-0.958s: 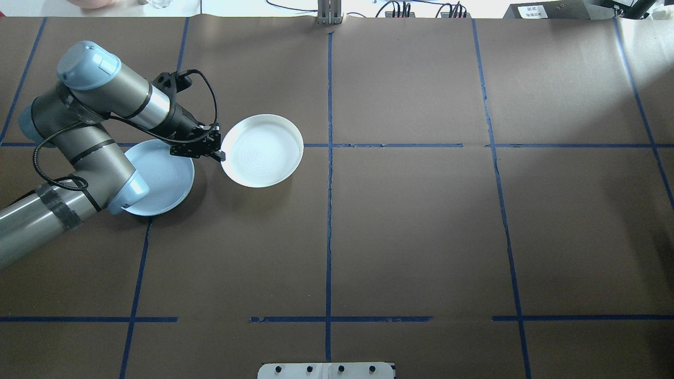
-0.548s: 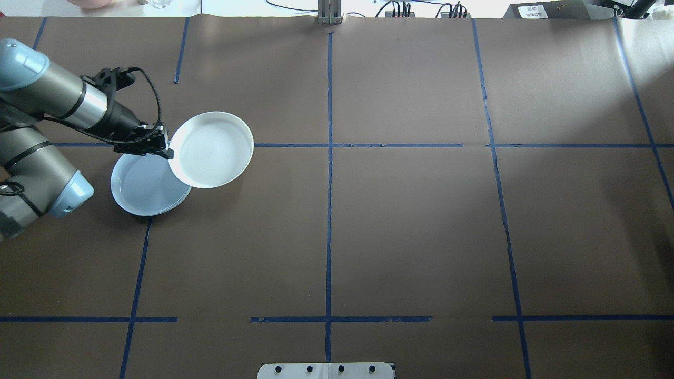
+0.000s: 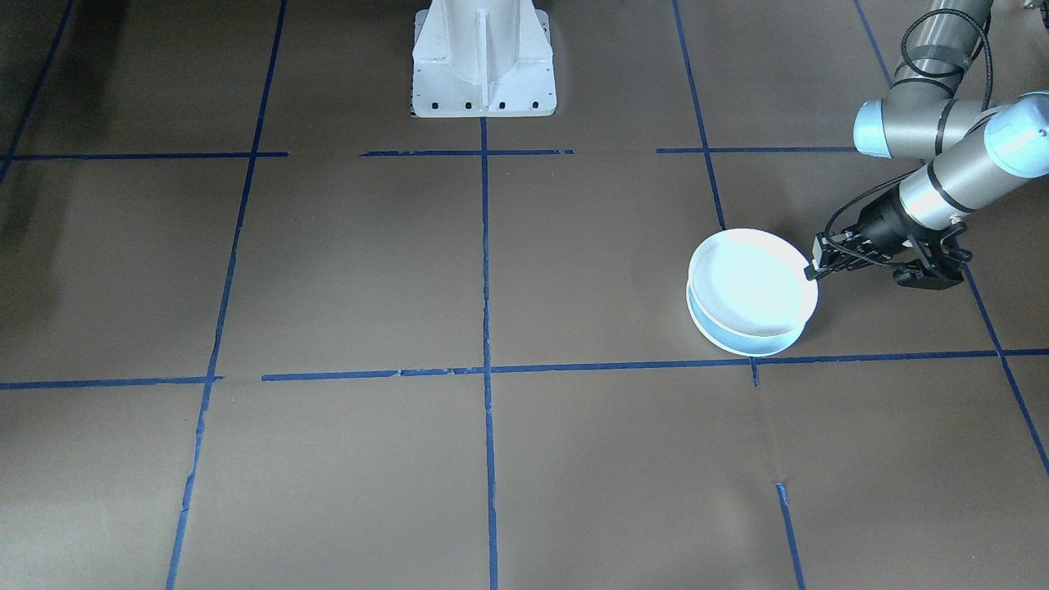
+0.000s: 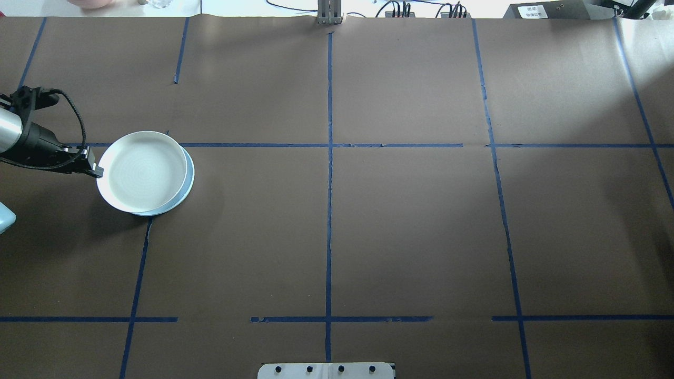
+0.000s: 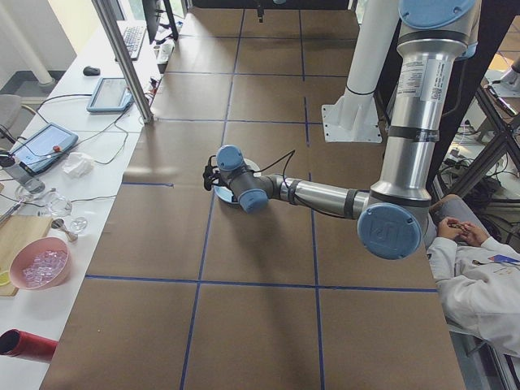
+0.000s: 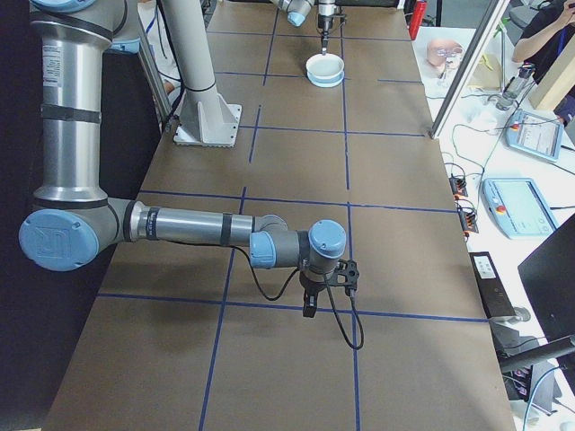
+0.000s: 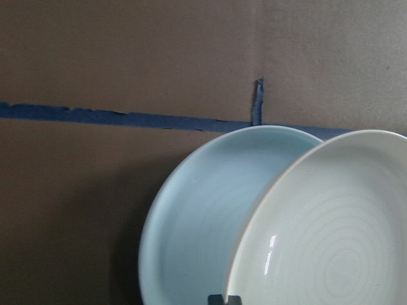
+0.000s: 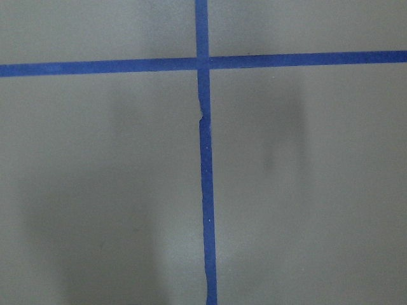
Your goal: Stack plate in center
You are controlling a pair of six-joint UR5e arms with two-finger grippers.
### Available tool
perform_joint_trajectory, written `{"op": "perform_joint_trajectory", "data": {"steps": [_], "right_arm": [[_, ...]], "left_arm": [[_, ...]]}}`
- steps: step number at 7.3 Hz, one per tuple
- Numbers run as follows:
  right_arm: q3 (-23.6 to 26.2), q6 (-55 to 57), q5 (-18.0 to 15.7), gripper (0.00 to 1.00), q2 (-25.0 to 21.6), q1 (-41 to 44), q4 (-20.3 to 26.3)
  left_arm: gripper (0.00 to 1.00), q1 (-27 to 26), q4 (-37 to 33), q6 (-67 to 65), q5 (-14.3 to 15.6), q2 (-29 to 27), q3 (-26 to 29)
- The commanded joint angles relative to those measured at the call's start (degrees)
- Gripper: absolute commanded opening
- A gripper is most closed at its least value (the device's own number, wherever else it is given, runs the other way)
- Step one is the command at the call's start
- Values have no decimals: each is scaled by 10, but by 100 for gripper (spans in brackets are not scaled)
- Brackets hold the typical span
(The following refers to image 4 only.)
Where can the aluminium frame post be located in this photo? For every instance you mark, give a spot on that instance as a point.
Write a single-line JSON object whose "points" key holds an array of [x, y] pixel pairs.
{"points": [[330, 13]]}

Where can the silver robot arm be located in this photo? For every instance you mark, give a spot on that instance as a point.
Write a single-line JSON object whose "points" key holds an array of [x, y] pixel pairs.
{"points": [[6, 131]]}

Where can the white pillar base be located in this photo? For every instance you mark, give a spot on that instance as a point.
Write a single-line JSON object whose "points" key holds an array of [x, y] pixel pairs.
{"points": [[326, 371]]}

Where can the black box with white label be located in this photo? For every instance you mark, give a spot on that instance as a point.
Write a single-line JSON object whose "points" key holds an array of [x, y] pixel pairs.
{"points": [[558, 13]]}

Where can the clear glass bowl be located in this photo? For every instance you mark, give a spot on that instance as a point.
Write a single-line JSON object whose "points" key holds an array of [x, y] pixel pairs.
{"points": [[160, 3]]}

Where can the light blue round plate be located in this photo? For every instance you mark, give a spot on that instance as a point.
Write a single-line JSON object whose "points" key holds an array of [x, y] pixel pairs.
{"points": [[190, 178]]}

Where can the pink bowl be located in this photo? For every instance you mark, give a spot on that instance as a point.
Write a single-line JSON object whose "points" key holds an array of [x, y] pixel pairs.
{"points": [[95, 3]]}

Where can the white round plate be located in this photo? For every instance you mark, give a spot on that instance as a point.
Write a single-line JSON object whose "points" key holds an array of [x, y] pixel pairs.
{"points": [[142, 171]]}

